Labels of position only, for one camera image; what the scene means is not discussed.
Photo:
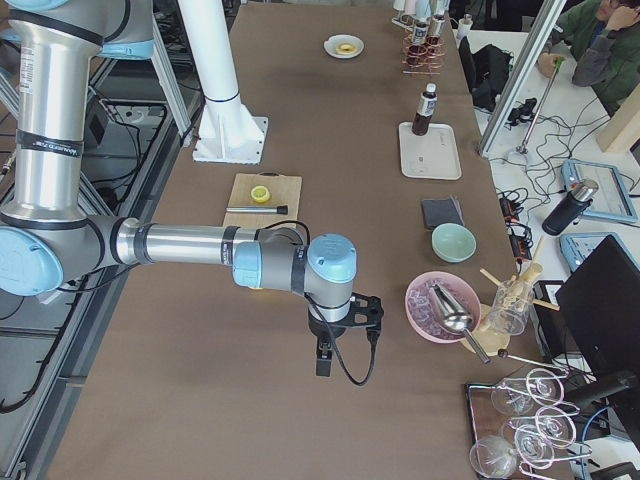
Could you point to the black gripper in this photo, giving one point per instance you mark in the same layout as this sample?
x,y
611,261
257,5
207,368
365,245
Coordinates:
x,y
320,331

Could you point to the white round plate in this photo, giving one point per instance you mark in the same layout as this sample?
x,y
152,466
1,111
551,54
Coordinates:
x,y
332,42

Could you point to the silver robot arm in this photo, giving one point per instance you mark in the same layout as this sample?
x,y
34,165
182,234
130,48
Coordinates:
x,y
46,238

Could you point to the black glass tray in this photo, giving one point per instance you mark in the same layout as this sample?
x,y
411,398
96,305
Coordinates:
x,y
485,420

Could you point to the cream rabbit tray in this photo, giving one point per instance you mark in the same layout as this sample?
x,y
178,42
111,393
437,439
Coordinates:
x,y
431,156

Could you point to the brown drink bottle on tray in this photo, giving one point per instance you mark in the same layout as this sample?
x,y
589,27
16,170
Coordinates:
x,y
425,110

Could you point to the pink bowl with ice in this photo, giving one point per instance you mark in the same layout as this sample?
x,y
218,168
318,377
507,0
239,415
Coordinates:
x,y
421,313

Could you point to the steel ice scoop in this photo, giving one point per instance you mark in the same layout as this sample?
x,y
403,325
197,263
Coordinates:
x,y
457,319

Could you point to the wooden cutting board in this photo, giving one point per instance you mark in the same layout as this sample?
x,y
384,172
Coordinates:
x,y
285,190

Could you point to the mint green bowl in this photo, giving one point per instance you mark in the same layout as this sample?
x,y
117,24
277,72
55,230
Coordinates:
x,y
453,243

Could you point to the half lemon slice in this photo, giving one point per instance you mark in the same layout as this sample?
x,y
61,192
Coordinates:
x,y
260,194

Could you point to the grey folded cloth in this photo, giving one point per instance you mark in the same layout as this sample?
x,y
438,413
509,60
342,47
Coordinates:
x,y
441,211

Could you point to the clear glass mug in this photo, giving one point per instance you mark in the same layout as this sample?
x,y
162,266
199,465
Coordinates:
x,y
510,309

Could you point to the wine glass lying front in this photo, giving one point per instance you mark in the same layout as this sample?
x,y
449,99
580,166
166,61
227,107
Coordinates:
x,y
493,457

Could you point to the wine glass upper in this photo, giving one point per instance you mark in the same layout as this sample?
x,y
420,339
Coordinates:
x,y
519,395

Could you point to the wine glass lower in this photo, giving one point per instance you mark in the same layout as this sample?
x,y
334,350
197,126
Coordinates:
x,y
533,449

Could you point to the wine glass middle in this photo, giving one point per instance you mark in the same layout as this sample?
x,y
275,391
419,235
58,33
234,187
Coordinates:
x,y
550,423

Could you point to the black monitor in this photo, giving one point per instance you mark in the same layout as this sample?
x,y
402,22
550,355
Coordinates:
x,y
599,303

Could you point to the black thermos bottle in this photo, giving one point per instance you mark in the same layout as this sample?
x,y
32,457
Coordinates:
x,y
578,198

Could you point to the blue teach pendant tablet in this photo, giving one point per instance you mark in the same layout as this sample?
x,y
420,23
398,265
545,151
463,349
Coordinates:
x,y
612,201

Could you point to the black bag on desk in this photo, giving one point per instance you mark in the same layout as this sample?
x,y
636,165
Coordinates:
x,y
486,72

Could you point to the dark bottle in rack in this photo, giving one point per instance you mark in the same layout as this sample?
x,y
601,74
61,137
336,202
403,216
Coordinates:
x,y
435,30
417,42

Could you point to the seated person green jacket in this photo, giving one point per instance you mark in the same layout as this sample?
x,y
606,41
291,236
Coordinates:
x,y
604,41

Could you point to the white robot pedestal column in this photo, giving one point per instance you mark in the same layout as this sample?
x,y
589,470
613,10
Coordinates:
x,y
228,132

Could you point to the copper wire bottle rack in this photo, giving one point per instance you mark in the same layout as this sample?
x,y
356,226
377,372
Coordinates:
x,y
429,64

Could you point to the aluminium frame post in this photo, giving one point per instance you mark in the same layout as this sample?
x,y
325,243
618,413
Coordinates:
x,y
526,60

